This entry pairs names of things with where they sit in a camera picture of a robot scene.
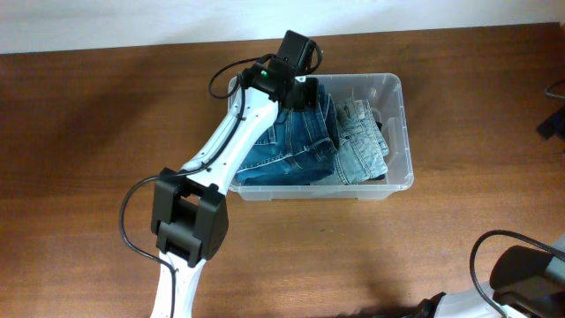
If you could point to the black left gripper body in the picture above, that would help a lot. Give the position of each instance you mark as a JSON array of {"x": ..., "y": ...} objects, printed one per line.
[{"x": 310, "y": 98}]

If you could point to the small black garment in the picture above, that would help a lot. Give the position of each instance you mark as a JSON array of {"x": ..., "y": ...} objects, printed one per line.
[{"x": 378, "y": 121}]

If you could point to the clear plastic storage bin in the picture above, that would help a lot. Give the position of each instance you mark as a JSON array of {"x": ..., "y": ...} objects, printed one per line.
[{"x": 384, "y": 93}]

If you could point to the light blue jeans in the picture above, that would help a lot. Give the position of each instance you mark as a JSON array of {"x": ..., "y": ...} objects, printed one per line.
[{"x": 362, "y": 148}]

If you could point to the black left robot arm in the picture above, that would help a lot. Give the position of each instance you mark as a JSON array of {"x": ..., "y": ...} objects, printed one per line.
[{"x": 189, "y": 214}]

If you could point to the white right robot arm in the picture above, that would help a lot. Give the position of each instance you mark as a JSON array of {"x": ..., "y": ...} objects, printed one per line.
[{"x": 526, "y": 281}]

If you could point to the dark blue jeans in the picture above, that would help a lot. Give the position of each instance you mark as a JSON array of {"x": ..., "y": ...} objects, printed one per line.
[{"x": 297, "y": 150}]

